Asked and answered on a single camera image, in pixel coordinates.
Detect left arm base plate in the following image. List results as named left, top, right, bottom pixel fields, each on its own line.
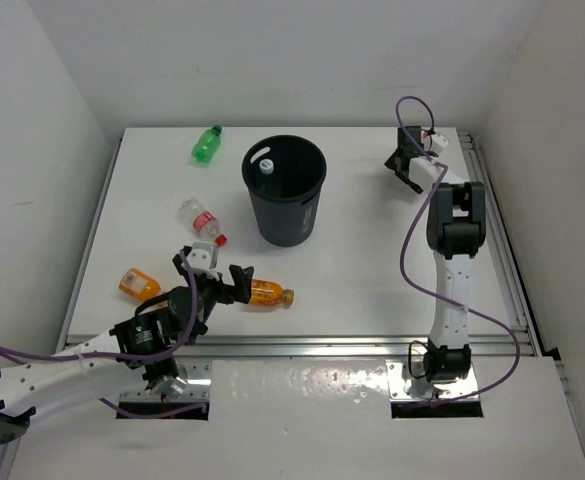
left=117, top=359, right=212, bottom=421

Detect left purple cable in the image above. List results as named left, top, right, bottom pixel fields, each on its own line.
left=0, top=254, right=208, bottom=421

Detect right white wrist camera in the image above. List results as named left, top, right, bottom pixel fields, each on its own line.
left=421, top=129, right=450, bottom=158

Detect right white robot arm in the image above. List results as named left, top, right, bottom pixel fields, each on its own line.
left=385, top=126, right=486, bottom=382

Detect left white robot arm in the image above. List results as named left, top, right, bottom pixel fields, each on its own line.
left=0, top=247, right=254, bottom=445

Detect white cap bottle in bin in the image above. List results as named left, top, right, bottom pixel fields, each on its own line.
left=258, top=158, right=275, bottom=175

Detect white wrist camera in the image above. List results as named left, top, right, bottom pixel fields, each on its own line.
left=421, top=129, right=450, bottom=158
left=186, top=242, right=219, bottom=275

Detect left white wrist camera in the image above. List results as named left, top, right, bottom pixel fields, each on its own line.
left=186, top=242, right=219, bottom=275

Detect green plastic bottle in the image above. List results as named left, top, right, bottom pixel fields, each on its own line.
left=191, top=125, right=222, bottom=165

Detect clear bottle red label left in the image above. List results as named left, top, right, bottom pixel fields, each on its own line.
left=180, top=197, right=227, bottom=247

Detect orange bottle brown cap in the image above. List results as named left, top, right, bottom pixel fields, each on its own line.
left=249, top=279, right=295, bottom=307

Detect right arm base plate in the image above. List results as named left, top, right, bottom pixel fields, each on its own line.
left=386, top=357, right=483, bottom=419

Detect orange bottle barcode label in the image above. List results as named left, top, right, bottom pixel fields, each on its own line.
left=119, top=268, right=163, bottom=302

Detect black plastic waste bin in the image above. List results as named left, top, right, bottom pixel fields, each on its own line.
left=241, top=135, right=327, bottom=247

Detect aluminium frame rail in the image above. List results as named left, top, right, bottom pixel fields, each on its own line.
left=0, top=127, right=573, bottom=480

